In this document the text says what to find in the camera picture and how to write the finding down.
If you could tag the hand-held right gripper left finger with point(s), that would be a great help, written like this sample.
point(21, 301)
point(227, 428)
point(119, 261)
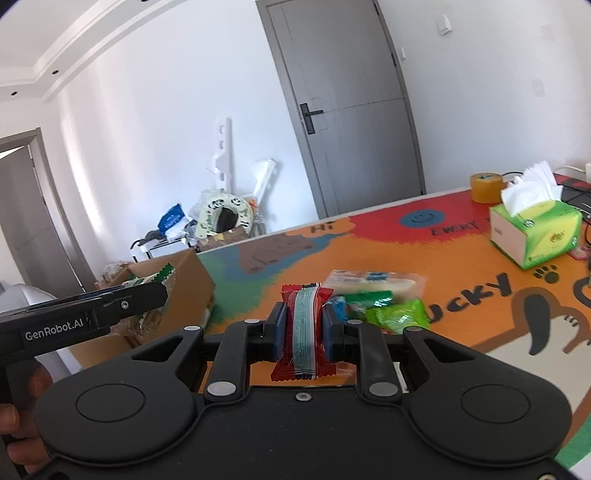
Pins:
point(280, 339)

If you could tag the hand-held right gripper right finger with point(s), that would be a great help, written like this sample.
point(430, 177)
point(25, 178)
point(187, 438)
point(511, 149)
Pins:
point(330, 337)

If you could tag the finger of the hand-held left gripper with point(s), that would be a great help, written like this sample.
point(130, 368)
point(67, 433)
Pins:
point(138, 300)

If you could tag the red striped snack packet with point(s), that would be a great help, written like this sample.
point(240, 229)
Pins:
point(302, 332)

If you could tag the person's left hand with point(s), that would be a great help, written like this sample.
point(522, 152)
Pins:
point(39, 381)

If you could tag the small blue snack packet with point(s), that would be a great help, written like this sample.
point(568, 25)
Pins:
point(337, 316)

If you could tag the small dark green snack packet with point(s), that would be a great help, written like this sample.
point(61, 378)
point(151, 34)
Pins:
point(369, 301)

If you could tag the black shoe rack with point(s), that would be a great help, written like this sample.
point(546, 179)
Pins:
point(157, 247)

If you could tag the beige snack packet blue label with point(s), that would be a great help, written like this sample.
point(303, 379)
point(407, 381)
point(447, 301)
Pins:
point(369, 281)

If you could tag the blue plastic bag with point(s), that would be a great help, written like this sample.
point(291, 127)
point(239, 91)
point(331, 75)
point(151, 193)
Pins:
point(171, 219)

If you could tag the printed brown cardboard box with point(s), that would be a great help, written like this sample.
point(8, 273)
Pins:
point(231, 236)

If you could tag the grey side door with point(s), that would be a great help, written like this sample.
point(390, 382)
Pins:
point(37, 207)

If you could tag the colourful printed table mat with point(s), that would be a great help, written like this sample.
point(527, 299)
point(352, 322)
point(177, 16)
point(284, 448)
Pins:
point(461, 258)

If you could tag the short white perforated board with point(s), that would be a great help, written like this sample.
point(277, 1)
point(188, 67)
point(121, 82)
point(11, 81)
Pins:
point(267, 180)

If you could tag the tall white perforated board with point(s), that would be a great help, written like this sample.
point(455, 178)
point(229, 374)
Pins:
point(225, 152)

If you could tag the yellow tape roll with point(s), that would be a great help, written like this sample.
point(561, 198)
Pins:
point(487, 187)

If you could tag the green tissue box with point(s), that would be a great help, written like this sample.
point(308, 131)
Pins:
point(545, 230)

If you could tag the black device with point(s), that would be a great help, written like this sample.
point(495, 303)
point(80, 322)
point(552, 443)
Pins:
point(577, 196)

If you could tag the large white wall switch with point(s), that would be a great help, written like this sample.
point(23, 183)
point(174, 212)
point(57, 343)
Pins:
point(444, 24)

